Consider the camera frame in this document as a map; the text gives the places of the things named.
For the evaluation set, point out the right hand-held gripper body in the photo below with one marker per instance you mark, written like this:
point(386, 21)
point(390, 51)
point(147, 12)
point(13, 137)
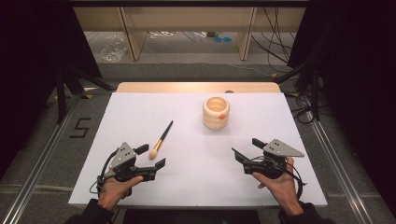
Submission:
point(280, 149)

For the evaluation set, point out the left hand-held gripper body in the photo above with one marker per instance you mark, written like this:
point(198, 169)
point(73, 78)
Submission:
point(123, 157)

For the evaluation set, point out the black makeup brush gold ferrule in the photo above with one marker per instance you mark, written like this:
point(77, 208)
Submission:
point(163, 135)

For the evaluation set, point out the cream ringed brush holder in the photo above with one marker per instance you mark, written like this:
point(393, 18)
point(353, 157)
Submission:
point(214, 123)

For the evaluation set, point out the person's left hand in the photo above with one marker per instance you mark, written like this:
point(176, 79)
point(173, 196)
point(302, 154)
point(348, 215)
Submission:
point(115, 191)

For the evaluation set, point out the person's right hand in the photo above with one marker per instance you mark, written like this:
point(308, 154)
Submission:
point(283, 189)

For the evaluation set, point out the white table sheet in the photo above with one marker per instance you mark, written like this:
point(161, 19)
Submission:
point(193, 180)

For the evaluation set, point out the black metal stand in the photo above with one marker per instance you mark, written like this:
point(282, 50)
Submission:
point(61, 93)
point(315, 93)

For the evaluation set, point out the clear plastic bag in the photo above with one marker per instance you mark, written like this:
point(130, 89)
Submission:
point(113, 48)

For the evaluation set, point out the dark curtain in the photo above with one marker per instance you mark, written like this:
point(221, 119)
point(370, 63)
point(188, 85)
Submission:
point(358, 77)
point(31, 62)

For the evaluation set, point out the blue round lid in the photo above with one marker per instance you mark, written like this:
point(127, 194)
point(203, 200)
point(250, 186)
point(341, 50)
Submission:
point(218, 39)
point(227, 39)

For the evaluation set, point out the small green box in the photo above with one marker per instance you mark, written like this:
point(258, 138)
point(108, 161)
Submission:
point(213, 33)

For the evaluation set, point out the light wooden shelf unit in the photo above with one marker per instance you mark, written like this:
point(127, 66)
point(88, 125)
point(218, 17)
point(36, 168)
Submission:
point(186, 18)

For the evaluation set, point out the silver metal floor rail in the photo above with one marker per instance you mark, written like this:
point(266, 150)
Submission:
point(336, 168)
point(37, 174)

